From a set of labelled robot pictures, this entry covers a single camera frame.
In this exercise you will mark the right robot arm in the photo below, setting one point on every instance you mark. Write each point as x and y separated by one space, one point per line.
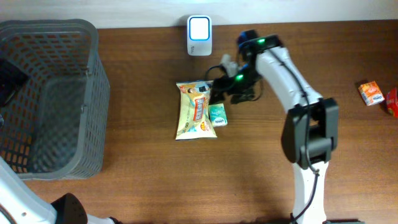
310 132

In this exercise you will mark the white barcode scanner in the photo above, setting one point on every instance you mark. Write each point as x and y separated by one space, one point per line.
199 35

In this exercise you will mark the red Hacks candy bag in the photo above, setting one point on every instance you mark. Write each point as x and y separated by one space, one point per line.
391 102

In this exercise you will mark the grey plastic mesh basket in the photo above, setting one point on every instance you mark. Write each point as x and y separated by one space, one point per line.
55 127

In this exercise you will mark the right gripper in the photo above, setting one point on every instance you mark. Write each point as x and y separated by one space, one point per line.
219 90

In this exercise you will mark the orange tissue pack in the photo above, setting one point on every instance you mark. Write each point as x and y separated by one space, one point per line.
371 93

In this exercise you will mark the green tissue pack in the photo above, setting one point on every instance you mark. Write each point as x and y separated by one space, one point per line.
218 116

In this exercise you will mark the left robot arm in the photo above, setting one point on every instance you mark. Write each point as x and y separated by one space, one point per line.
18 203

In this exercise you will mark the yellow snack bag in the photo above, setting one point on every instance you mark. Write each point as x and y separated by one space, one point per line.
194 121

